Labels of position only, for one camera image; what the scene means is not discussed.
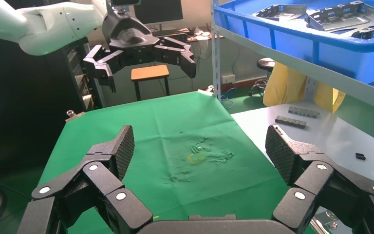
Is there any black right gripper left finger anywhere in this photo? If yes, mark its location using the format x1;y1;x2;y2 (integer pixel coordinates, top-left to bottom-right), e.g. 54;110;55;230
17;124;154;234

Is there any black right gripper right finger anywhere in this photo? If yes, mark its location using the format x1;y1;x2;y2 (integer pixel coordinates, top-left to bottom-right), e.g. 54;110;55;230
265;124;374;234

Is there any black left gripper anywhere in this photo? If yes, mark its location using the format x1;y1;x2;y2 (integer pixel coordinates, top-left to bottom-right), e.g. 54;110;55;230
83;10;197;93

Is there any grey metal bracket part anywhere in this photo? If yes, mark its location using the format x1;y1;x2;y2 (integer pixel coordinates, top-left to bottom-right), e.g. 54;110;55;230
305;0;374;32
252;3;308;20

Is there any stool with orange wooden seat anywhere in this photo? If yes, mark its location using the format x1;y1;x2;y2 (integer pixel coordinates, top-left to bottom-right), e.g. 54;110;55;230
130;64;171;101

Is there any silver metal table clamp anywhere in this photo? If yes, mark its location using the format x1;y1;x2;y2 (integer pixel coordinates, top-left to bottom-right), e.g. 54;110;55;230
309;210;339;234

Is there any black computer monitor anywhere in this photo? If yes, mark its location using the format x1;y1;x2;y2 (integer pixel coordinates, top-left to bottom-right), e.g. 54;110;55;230
133;0;184;31

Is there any grey connector strip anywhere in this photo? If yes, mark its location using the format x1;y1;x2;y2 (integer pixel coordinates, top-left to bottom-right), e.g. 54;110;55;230
275;116;307;129
287;106;321;118

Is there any white tissue pile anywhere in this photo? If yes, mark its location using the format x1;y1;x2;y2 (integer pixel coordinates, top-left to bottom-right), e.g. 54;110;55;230
187;27;212;41

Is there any green table cloth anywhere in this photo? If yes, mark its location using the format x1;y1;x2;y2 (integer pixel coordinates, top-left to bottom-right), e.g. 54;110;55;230
37;90;317;234

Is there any yellow plastic bag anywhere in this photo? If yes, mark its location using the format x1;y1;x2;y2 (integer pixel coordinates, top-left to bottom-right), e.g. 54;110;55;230
262;62;346;114

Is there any black equipment rack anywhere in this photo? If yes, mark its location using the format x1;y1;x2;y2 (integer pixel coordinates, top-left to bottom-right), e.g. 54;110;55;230
0;35;105;175

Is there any black round swivel stool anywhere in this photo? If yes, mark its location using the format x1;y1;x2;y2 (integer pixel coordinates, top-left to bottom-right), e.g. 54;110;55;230
248;57;276;97

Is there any blue plastic bin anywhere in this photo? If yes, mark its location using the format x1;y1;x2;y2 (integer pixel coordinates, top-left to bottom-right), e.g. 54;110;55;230
213;0;374;84

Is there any blue cable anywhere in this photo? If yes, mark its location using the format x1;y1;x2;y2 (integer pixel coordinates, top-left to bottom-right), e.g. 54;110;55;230
220;87;238;111

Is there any small grey metal frame part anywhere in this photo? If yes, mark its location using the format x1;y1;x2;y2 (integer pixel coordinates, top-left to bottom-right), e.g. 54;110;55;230
351;27;374;40

